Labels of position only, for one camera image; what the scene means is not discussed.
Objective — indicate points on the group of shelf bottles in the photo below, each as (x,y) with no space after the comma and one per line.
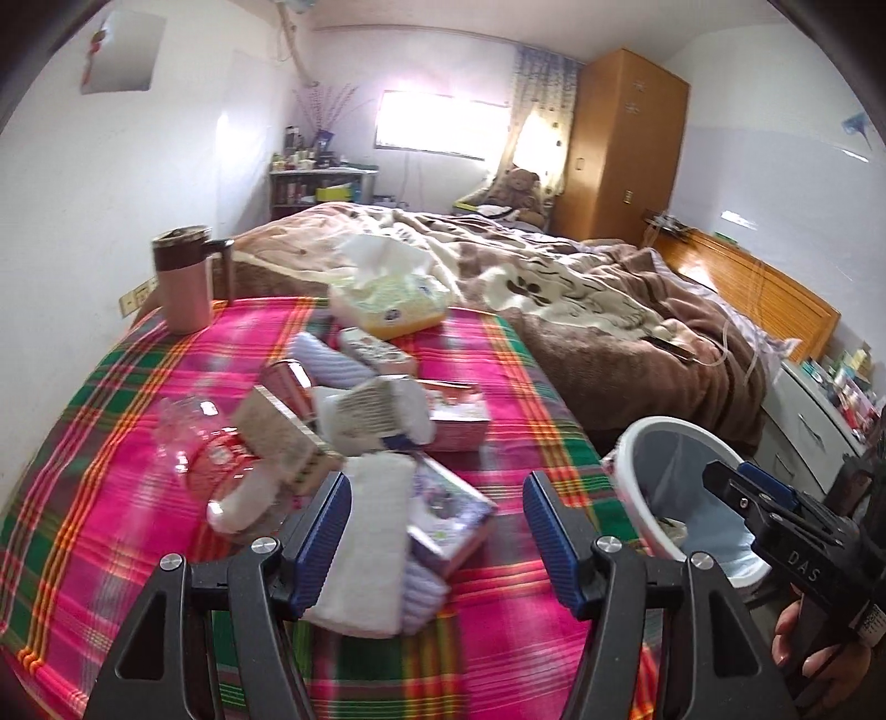
(304,156)

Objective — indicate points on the pink milk carton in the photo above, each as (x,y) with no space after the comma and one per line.
(460,422)

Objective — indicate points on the phone on blanket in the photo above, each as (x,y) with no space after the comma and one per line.
(673,348)

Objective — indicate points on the beige cardboard box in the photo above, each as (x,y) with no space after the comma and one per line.
(277,429)

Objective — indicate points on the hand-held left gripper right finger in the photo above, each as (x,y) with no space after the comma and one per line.
(550,547)

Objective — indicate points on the brown teddy bear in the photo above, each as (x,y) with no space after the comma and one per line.
(516,194)

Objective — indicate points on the brown and cream blanket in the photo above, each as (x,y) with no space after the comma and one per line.
(588,346)

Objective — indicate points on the blue wall decoration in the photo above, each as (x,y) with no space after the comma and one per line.
(856,135)

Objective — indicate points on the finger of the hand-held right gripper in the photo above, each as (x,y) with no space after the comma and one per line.
(727,495)
(772,488)

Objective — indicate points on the wooden headboard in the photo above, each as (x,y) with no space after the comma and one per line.
(761,291)

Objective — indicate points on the small shelf unit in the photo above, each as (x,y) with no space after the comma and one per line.
(325,190)

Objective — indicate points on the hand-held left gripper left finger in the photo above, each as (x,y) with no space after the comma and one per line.
(325,540)

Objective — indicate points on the yellow book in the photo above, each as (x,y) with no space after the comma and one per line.
(474,203)

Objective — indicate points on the white nightstand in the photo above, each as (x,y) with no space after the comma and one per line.
(810,422)

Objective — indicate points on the patterned curtain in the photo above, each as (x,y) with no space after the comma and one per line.
(543,104)

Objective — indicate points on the white bin with blue bag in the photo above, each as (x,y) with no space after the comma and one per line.
(633,484)

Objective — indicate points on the wooden wardrobe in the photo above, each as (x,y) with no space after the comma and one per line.
(623,152)

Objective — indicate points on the dried purple branches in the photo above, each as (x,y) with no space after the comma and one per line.
(325,114)

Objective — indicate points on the white cloth roll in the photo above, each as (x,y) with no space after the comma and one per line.
(249,502)

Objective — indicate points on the charger on headboard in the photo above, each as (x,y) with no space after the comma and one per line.
(666,223)

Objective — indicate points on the clear plastic bottle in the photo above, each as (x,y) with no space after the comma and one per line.
(201,446)

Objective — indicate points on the red hanging ornament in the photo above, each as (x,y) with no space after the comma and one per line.
(97,52)

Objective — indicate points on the group of nightstand items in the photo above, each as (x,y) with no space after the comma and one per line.
(848,388)

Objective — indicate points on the white printed packet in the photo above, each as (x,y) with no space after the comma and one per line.
(367,415)

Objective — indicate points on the yellow tissue pack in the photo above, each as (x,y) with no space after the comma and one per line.
(387,304)

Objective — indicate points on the window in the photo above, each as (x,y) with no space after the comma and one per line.
(436,124)

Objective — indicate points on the pink plaid tablecloth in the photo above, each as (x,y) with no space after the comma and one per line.
(138,388)

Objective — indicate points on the wall socket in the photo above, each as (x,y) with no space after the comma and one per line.
(138,296)

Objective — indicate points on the person's right hand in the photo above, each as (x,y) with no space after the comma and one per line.
(789,633)

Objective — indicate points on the pink tumbler with brown lid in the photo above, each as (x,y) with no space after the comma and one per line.
(183,291)

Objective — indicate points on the purple box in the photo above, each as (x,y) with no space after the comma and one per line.
(450,512)

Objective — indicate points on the purple ribbed sock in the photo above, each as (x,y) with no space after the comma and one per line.
(426,599)
(332,363)

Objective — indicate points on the red can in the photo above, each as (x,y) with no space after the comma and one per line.
(287,388)

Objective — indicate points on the paper scrap in bin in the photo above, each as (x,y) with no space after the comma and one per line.
(670,529)

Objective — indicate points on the white towel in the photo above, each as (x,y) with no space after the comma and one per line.
(370,526)

